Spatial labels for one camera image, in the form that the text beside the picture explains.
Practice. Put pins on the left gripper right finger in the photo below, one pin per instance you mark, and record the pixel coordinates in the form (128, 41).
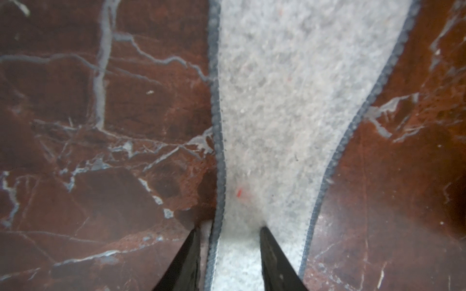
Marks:
(277, 272)

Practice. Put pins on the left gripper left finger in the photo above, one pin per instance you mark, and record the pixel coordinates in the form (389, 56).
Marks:
(183, 273)

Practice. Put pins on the grey insole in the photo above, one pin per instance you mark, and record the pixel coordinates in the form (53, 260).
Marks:
(290, 83)

